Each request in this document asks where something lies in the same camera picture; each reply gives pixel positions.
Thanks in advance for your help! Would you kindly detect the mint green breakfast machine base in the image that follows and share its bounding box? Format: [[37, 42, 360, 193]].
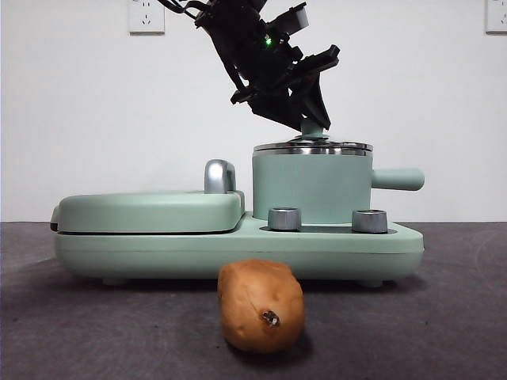
[[53, 211, 425, 287]]

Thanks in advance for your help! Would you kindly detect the mint green hinged griddle cover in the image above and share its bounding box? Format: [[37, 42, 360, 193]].
[[50, 189, 246, 235]]

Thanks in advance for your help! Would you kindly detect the silver control knob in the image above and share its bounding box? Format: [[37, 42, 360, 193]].
[[267, 207, 302, 232], [351, 208, 388, 234]]

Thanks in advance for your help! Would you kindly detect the white wall socket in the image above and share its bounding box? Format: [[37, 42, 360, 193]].
[[128, 0, 166, 36], [485, 0, 507, 34]]

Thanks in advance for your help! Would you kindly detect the chrome griddle cover handle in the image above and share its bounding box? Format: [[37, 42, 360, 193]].
[[204, 159, 238, 196]]

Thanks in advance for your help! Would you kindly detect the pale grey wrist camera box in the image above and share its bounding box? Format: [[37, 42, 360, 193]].
[[271, 2, 309, 39]]

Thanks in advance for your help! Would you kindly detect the glass pot lid green knob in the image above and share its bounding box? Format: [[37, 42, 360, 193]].
[[253, 120, 373, 152]]

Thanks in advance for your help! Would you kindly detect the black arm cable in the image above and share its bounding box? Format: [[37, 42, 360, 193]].
[[156, 0, 205, 21]]

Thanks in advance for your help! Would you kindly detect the brown potato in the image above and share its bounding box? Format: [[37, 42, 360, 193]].
[[217, 259, 307, 355]]

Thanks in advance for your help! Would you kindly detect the mint green handled steamer pot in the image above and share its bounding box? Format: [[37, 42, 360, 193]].
[[251, 148, 426, 223]]

